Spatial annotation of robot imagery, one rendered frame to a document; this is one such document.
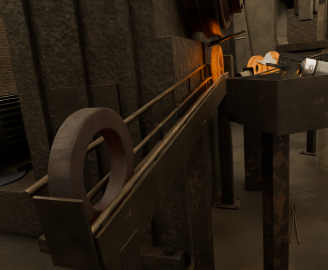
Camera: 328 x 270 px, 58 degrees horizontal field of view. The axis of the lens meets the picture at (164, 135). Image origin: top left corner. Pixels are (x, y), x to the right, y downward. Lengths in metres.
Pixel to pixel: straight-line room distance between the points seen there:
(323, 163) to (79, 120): 1.91
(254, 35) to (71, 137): 3.89
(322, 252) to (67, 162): 1.19
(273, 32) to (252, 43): 0.28
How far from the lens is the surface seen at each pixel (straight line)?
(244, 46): 4.22
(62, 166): 0.38
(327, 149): 2.14
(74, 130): 0.39
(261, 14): 4.18
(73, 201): 0.37
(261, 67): 1.96
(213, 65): 1.38
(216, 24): 1.34
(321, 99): 0.85
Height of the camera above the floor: 0.78
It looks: 13 degrees down
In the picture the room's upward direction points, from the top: 5 degrees counter-clockwise
